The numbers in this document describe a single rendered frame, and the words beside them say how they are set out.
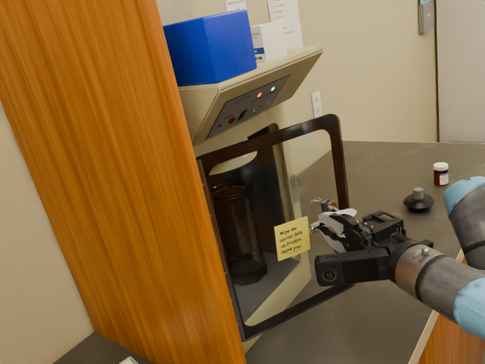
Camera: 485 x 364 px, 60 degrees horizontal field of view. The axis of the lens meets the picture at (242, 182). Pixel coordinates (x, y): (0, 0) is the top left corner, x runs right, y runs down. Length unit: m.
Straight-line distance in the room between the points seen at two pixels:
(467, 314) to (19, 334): 0.90
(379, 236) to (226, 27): 0.40
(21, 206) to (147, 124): 0.51
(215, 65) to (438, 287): 0.42
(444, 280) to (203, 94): 0.41
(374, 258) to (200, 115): 0.34
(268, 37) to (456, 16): 2.95
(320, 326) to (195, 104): 0.57
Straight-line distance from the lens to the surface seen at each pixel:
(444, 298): 0.61
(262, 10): 0.90
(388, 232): 0.72
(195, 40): 0.62
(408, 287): 0.65
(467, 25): 3.64
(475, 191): 0.73
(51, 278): 1.11
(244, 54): 0.66
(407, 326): 0.98
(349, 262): 0.68
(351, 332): 0.96
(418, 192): 1.37
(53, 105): 0.80
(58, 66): 0.74
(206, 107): 0.62
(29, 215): 1.05
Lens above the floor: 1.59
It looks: 21 degrees down
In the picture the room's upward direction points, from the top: 12 degrees counter-clockwise
